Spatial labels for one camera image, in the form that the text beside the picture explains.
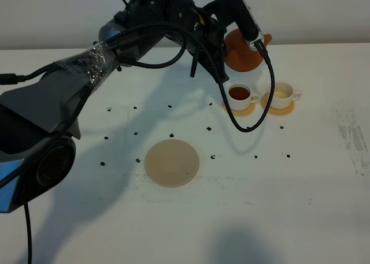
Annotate right orange coaster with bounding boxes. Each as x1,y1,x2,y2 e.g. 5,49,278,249
260,92,295,116

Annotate right white teacup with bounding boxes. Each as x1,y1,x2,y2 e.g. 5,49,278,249
270,82,302,110

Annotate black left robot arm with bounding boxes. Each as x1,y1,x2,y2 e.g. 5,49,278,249
1,0,225,213

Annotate black braided camera cable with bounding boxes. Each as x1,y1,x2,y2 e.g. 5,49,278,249
0,0,275,264

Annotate beige teapot coaster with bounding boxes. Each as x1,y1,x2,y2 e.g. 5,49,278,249
144,139,200,188

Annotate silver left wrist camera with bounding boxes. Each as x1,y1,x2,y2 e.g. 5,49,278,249
202,0,264,52

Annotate brown clay teapot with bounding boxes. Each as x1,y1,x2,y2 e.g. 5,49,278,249
224,29,264,72

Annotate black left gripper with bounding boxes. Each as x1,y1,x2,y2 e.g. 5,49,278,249
184,6,229,84

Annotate white teacup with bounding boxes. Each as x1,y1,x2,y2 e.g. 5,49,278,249
225,83,260,111
270,82,302,110

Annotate left white teacup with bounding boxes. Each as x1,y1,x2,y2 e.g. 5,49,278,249
225,83,260,111

